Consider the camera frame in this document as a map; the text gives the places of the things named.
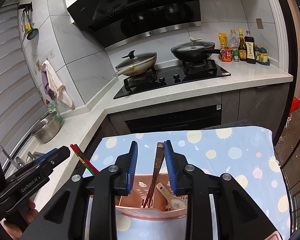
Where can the black wall utensil rack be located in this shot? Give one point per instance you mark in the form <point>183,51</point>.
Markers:
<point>25,6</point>

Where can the red tub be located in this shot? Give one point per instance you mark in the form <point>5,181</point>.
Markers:
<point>226,55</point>

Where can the cream hanging towel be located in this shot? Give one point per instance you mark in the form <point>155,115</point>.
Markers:
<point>57,85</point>

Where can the black wok with glass lid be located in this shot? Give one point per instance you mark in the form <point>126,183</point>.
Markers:
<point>195,52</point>

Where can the red object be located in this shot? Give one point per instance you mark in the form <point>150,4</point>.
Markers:
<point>295,104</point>

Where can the dark brown chopstick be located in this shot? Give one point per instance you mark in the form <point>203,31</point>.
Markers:
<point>153,180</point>
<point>158,155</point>

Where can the brown sauce bottle yellow label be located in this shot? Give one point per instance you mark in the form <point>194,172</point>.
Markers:
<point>242,50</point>

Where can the white window blind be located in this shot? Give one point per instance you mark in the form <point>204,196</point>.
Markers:
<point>12,80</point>

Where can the dark soy sauce bottle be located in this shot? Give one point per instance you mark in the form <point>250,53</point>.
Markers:
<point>250,50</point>

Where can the green chopstick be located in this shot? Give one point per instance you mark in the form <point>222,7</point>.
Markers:
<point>86,166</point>

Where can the black gas stove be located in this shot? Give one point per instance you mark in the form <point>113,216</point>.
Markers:
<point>170,80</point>

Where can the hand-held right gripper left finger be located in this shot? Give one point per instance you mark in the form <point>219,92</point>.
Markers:
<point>132,170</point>

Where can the beige wok with glass lid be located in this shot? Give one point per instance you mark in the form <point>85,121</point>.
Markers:
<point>137,66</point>

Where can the white ceramic spoon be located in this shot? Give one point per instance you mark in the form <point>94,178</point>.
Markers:
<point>173,201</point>

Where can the pink perforated utensil holder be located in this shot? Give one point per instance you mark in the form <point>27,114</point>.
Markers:
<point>145,213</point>

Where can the green dish soap bottle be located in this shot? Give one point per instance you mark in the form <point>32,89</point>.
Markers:
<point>54,111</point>

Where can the stainless steel bowl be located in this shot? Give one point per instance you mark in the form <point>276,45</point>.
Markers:
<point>46,130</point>

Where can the blue dotted tablecloth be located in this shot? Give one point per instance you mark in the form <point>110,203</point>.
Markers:
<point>215,155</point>

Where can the dark framed glass door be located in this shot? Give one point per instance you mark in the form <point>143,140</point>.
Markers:
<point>297,55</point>

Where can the wall hook sticker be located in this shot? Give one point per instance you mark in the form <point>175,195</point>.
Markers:
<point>38,65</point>

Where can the purple cloth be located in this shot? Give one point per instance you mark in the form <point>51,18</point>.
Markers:
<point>46,82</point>

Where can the person's left hand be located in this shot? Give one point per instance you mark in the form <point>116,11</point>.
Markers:
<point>30,211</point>

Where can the grey base cabinet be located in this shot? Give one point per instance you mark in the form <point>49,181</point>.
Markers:
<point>255,105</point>

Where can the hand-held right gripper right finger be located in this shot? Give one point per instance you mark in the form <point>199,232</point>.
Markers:
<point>170,170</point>

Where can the yellow seasoning packet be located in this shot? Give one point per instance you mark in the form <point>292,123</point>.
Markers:
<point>222,40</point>

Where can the yellow hanging utensil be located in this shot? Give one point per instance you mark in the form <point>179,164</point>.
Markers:
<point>28,27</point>

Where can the white stone kitchen counter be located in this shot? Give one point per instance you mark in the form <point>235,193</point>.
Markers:
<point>95,120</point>

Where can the black range hood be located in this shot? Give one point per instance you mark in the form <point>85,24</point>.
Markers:
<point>140,12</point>

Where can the teal slotted spoon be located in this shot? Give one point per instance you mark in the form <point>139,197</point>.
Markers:
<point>33,33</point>

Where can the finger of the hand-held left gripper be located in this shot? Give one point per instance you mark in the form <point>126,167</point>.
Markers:
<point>57,158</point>
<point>46,155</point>

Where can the clear plastic bottle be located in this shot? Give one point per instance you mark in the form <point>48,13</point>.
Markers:
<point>232,40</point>

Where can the small seasoning jar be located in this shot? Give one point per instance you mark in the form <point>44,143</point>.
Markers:
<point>236,56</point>

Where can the wall socket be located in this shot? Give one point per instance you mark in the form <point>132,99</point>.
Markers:
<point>258,23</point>

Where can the blue seasoning jar set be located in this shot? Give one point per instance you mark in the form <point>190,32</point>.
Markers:
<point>262,56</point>

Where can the red chopstick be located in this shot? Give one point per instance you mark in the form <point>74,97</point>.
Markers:
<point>76,151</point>

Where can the black built-in oven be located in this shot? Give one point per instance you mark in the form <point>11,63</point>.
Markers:
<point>175,118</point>

